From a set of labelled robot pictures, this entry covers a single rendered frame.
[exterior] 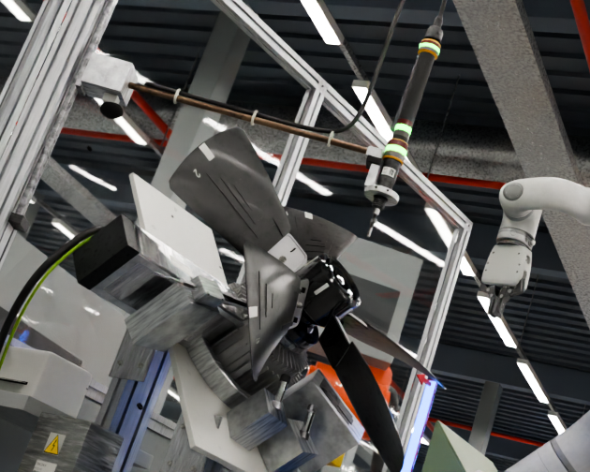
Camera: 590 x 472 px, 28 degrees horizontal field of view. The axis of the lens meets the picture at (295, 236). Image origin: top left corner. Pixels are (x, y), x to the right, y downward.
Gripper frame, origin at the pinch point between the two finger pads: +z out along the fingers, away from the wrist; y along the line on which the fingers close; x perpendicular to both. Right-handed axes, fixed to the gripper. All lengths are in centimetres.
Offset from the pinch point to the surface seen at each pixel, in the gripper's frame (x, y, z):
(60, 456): 77, 30, 67
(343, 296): 62, -9, 25
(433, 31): 52, -1, -40
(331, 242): 50, 10, 8
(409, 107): 52, -1, -22
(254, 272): 89, -13, 33
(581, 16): -371, 242, -368
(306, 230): 52, 15, 7
